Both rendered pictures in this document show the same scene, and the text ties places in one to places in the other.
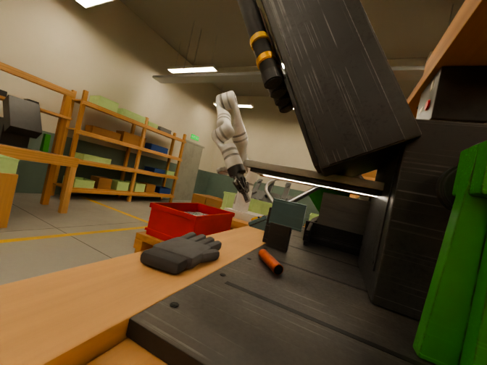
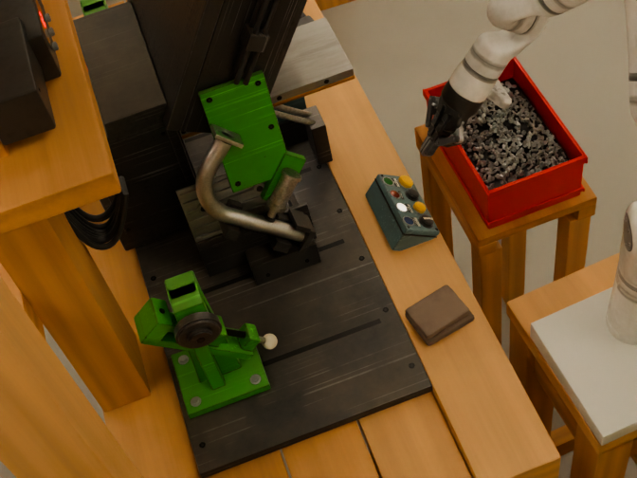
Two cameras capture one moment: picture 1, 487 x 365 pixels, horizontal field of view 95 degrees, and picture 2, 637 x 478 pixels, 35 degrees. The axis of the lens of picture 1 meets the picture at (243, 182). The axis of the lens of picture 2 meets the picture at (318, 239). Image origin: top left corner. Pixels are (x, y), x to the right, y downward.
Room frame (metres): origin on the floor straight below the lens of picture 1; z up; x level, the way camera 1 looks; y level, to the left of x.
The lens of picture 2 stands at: (1.86, -0.88, 2.44)
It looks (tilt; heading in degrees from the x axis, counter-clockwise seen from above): 53 degrees down; 149
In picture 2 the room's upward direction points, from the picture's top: 14 degrees counter-clockwise
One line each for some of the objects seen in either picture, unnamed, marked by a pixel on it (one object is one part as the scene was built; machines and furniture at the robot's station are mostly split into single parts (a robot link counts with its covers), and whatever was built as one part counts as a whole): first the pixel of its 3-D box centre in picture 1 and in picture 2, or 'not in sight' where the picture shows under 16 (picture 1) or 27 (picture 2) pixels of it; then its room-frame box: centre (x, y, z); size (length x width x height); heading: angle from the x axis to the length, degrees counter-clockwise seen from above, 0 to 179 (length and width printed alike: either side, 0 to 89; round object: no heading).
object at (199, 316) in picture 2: not in sight; (198, 332); (1.00, -0.61, 1.12); 0.07 x 0.03 x 0.08; 67
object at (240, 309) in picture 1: (338, 263); (230, 201); (0.66, -0.32, 0.89); 1.10 x 0.42 x 0.02; 157
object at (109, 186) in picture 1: (132, 157); not in sight; (5.79, 2.94, 1.12); 3.01 x 0.54 x 2.23; 154
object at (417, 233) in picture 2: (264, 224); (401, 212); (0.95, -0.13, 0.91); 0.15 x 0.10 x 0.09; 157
